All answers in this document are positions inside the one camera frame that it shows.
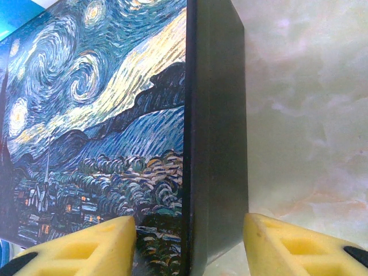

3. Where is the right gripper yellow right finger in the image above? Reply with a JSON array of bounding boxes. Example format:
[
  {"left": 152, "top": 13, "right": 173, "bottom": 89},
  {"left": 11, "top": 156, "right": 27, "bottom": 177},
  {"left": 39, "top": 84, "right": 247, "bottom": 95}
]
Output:
[{"left": 243, "top": 212, "right": 368, "bottom": 276}]

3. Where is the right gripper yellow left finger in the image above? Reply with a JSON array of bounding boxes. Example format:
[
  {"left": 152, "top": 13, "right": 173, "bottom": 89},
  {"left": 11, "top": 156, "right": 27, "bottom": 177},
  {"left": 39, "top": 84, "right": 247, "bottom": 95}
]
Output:
[{"left": 0, "top": 215, "right": 137, "bottom": 276}]

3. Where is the black starry night print box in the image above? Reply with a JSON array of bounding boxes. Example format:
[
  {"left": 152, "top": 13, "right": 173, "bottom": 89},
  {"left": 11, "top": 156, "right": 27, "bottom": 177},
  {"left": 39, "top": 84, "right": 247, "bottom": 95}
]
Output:
[{"left": 0, "top": 0, "right": 250, "bottom": 276}]

